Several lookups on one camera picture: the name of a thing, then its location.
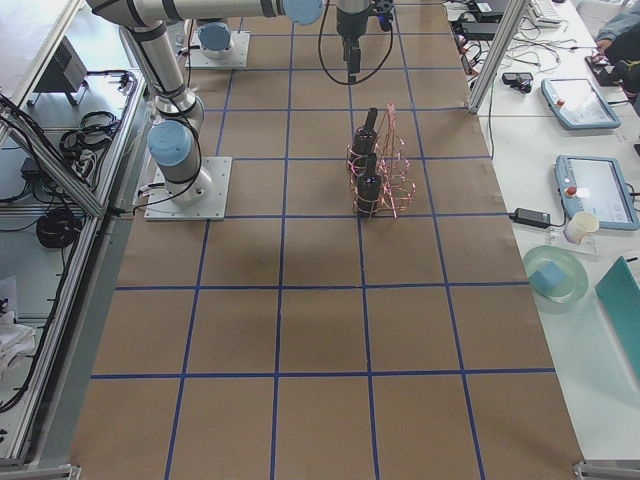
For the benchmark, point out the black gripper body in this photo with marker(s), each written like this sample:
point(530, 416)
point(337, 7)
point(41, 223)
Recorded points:
point(351, 21)

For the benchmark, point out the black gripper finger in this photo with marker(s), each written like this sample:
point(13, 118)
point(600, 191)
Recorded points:
point(353, 62)

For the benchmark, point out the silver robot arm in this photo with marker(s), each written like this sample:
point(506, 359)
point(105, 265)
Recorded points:
point(174, 143)
point(215, 37)

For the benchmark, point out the dark wine bottle basket end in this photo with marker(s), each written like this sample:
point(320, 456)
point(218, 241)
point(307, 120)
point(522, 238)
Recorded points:
point(368, 187)

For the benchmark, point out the blue teach pendant far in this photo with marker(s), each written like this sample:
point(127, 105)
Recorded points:
point(578, 104)

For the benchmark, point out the blue teach pendant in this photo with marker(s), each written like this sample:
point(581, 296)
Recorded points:
point(595, 185)
point(578, 104)

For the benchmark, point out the black power adapter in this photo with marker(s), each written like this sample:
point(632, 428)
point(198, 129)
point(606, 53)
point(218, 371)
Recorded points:
point(533, 218)

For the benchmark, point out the blue teach pendant near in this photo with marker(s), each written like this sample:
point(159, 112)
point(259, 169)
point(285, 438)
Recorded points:
point(595, 185)

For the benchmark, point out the white paper cup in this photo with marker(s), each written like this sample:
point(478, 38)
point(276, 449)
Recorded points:
point(581, 225)

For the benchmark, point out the blue foam block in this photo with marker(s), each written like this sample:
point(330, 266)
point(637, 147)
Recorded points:
point(549, 280)

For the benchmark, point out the grey control box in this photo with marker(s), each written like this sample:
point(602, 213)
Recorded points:
point(65, 73)

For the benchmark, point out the green glass plate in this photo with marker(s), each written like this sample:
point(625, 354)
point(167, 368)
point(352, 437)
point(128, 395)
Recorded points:
point(578, 279)

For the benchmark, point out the teal board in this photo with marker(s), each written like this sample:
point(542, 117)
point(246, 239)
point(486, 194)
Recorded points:
point(618, 292)

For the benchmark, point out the white crumpled cloth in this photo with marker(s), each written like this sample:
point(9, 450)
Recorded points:
point(17, 341)

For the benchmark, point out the dark wine bottle near handle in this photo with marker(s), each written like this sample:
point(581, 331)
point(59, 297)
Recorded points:
point(363, 143)

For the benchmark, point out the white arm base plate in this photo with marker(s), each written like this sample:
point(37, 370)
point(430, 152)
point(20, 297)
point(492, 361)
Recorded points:
point(233, 58)
point(205, 199)

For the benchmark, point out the copper wire wine basket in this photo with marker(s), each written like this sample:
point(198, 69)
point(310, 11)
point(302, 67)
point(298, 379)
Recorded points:
point(397, 186)

